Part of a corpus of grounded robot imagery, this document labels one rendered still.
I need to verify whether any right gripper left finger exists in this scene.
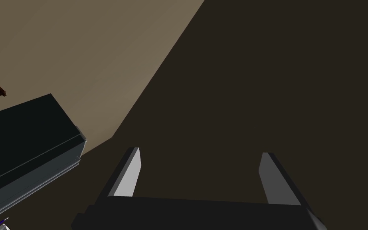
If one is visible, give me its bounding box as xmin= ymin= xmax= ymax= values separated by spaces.
xmin=98 ymin=147 xmax=142 ymax=200

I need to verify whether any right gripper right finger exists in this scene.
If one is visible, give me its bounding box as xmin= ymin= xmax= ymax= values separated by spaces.
xmin=258 ymin=152 xmax=309 ymax=208

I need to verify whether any dark grey appliance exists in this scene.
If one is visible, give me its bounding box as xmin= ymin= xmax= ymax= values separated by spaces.
xmin=0 ymin=93 xmax=87 ymax=223

